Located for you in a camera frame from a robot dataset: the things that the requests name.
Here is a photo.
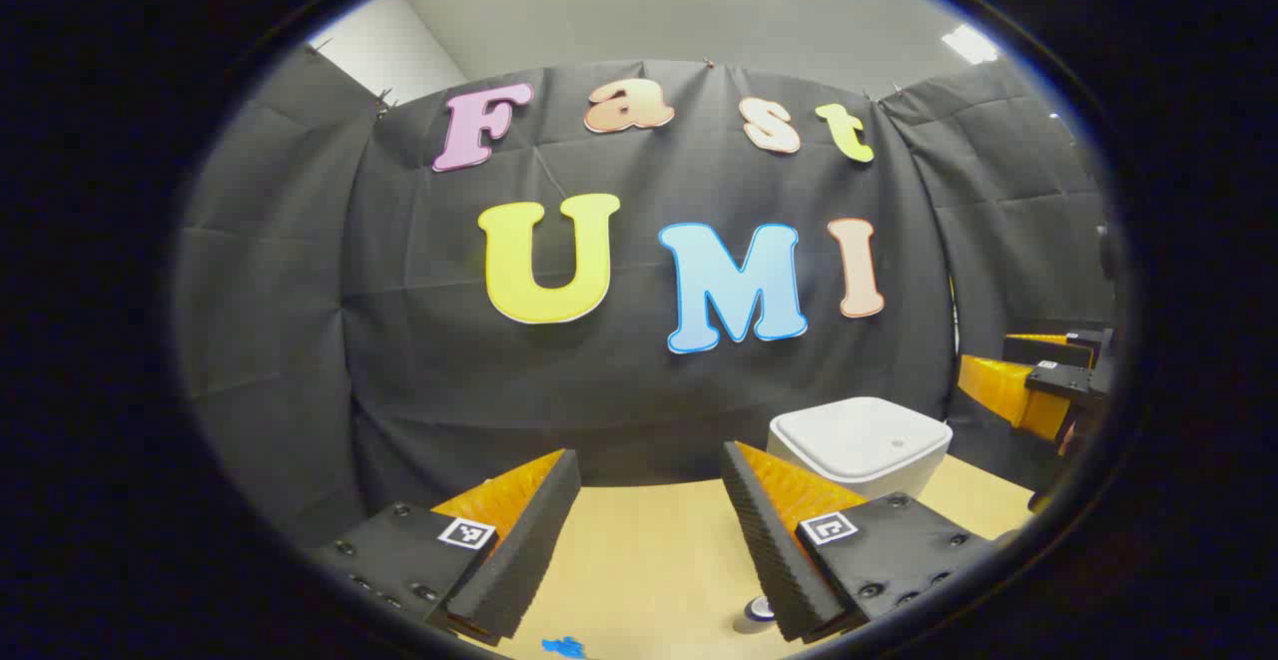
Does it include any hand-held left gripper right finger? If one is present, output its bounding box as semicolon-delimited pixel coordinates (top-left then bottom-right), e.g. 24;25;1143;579
721;440;999;644

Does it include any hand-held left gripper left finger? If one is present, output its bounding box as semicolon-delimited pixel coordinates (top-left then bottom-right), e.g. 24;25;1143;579
310;448;582;646

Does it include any white desktop garbage bin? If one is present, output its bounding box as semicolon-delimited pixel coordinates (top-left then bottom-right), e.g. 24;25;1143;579
767;396;955;501

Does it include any wooden desktop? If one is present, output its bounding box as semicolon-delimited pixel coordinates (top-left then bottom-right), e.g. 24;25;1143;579
497;453;1039;660

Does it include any black backdrop cloth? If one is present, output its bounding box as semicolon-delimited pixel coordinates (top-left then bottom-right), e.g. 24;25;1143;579
175;46;1114;551

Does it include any ceiling light panel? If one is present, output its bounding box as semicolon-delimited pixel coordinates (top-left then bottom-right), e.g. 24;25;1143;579
942;24;999;65

